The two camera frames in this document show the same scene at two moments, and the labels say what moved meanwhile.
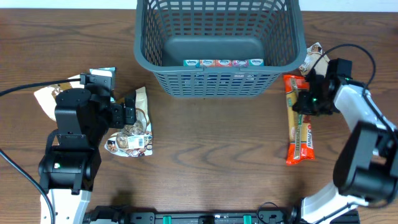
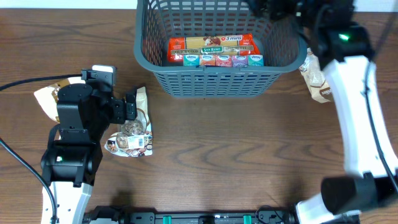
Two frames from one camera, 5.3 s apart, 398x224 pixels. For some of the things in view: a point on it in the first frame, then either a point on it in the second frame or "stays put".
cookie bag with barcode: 134,140 stays put
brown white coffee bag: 46,96 stays put
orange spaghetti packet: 300,143 → 232,45
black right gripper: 303,106 → 283,13
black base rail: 117,214 stays put
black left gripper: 117,119 stays put
